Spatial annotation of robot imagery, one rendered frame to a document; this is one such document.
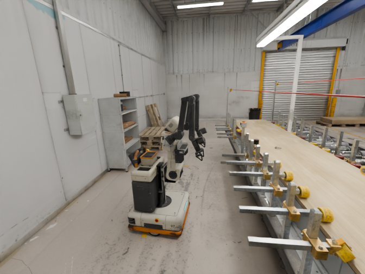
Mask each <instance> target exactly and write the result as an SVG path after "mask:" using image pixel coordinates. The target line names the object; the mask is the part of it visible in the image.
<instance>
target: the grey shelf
mask: <svg viewBox="0 0 365 274"><path fill-rule="evenodd" d="M121 102H122V104H123V106H125V107H126V109H125V110H123V111H121ZM98 104H99V111H100V119H101V123H102V130H103V138H104V145H105V153H106V160H107V165H108V172H110V171H111V170H110V168H112V169H125V170H126V172H128V166H129V165H130V163H131V161H130V159H129V157H128V155H130V154H131V153H133V152H134V151H135V150H137V149H138V148H139V147H141V144H140V132H139V120H138V113H137V101H136V96H132V97H111V98H100V99H98ZM135 106H136V107H135ZM136 117H137V119H136ZM123 121H124V122H125V121H128V122H129V121H135V124H134V125H132V126H130V127H128V128H126V129H123V126H122V125H123ZM120 125H121V126H120ZM137 129H138V130H137ZM138 135H139V136H138ZM124 136H127V137H130V136H132V137H133V139H131V140H130V141H129V142H127V143H126V144H125V140H124ZM122 143H123V144H122ZM109 167H110V168H109Z"/></svg>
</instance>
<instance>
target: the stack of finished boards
mask: <svg viewBox="0 0 365 274"><path fill-rule="evenodd" d="M320 120H321V121H323V122H327V123H330V124H365V116H354V117H320Z"/></svg>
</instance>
